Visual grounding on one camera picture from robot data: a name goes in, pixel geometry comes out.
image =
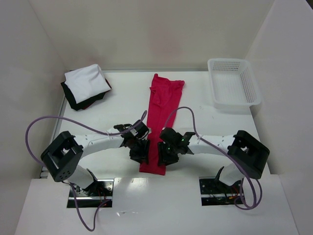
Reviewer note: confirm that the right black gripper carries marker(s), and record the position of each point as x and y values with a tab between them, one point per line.
167	156

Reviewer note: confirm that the folded white t-shirt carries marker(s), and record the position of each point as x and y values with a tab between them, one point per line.
86	82

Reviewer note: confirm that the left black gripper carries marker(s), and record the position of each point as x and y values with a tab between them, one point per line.
141	155

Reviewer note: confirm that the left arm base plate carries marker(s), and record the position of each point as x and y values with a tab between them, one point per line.
102	194

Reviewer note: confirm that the white plastic basket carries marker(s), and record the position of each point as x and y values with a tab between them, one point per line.
233	84

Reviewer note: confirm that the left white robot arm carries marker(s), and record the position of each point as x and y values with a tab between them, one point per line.
63	155

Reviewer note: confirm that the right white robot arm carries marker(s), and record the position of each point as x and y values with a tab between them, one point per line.
248	156

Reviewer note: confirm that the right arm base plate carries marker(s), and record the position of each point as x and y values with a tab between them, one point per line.
213	194

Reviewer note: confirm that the folded dark red t-shirt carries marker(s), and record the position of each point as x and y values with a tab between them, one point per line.
95	98

